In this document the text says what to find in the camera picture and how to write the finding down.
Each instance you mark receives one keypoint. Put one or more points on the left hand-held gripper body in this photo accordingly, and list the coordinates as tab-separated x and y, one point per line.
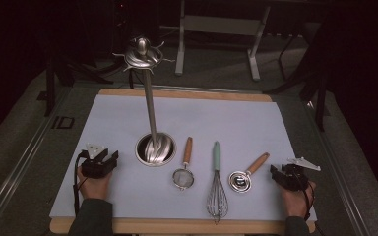
95	168

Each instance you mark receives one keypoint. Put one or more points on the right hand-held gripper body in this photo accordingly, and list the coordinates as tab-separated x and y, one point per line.
295	178

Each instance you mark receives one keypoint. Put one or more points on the steel utensil rack with hooks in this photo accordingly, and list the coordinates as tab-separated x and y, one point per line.
151	111

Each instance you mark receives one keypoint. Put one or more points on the person's left hand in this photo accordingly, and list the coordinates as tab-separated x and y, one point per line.
93	188

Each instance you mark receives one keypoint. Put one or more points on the person's right hand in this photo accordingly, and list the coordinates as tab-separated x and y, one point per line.
293	203

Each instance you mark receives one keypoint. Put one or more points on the white work mat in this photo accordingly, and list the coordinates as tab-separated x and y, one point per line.
210	118

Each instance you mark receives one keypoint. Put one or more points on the dark metal stand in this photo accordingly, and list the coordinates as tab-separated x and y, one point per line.
50	85
320	98

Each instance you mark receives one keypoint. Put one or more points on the metal floor rail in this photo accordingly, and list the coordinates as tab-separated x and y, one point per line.
16	173
341	183

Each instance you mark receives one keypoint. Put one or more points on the white metal frame stand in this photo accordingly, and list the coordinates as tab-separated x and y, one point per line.
223	24

